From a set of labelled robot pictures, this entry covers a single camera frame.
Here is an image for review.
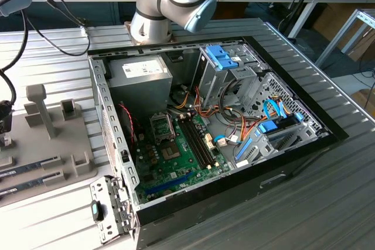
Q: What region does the CPU socket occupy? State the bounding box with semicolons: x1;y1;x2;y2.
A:
159;141;183;162

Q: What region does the grey parts rack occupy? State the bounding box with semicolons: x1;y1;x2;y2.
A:
0;83;99;207

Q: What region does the dark RAM stick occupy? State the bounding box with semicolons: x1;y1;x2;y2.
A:
0;178;47;197
0;160;45;178

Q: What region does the black latch teal button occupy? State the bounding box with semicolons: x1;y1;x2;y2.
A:
90;199;105;222

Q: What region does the grey power supply unit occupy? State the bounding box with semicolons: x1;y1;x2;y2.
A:
105;54;174;122

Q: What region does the blue expansion slot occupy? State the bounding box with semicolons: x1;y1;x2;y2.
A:
145;172;195;196

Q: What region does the black RAM slot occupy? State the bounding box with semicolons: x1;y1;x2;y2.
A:
178;119;209;169
184;118;216;167

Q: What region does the green motherboard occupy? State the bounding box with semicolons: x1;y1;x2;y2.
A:
133;112;235;206

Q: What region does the black open PC case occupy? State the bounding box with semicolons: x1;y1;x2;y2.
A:
87;35;349;249

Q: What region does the large blue disk carrier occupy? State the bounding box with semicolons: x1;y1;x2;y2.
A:
206;44;240;71

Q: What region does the blue plastic card latch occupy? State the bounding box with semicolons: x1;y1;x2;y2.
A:
235;137;256;160

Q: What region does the grey metal drive cage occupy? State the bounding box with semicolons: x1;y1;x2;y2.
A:
195;43;269;110

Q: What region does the grey metal disk bay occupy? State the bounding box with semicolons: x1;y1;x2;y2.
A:
234;117;330;170

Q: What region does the brown cardboard carton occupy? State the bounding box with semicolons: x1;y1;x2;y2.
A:
350;88;375;115

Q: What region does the brown cardboard sheet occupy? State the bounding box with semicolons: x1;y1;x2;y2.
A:
339;27;375;62

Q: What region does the silver rear slot bracket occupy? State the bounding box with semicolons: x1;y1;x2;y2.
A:
89;174;138;245

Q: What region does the grey cable white plug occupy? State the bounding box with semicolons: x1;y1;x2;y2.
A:
23;12;92;57

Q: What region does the red black twisted wire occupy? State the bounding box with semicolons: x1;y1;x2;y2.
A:
118;101;138;144

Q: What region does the yellow wire bundle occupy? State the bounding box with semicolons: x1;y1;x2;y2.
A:
173;97;193;109

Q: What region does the blue wire white plug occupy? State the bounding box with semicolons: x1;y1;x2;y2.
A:
213;134;235;149

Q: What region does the orange wire bundle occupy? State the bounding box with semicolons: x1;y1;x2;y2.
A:
193;85;263;145

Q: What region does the blue flat data wire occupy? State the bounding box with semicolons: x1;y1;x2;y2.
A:
263;99;287;119

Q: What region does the aluminium profile frame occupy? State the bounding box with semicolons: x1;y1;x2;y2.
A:
315;8;375;71

